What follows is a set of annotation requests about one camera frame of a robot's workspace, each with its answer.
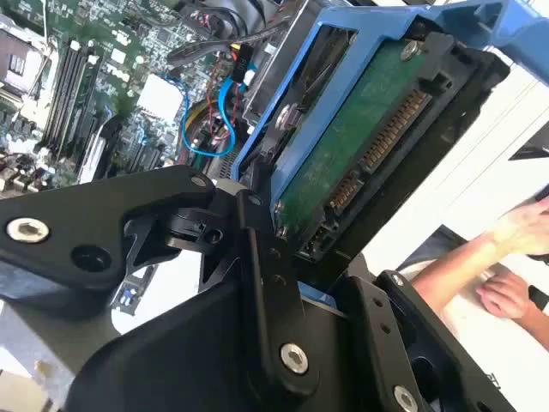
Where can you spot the person's right hand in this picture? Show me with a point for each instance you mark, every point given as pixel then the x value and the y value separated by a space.
pixel 508 296

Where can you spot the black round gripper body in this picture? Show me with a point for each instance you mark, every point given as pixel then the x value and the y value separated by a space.
pixel 184 365

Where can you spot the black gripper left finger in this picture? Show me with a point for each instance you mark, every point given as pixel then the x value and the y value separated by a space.
pixel 92 223

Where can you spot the person's left hand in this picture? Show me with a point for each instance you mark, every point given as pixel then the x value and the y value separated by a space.
pixel 523 227

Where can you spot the hard disk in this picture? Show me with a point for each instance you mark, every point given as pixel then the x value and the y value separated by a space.
pixel 339 146

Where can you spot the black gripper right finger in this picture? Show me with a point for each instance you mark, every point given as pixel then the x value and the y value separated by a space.
pixel 399 339

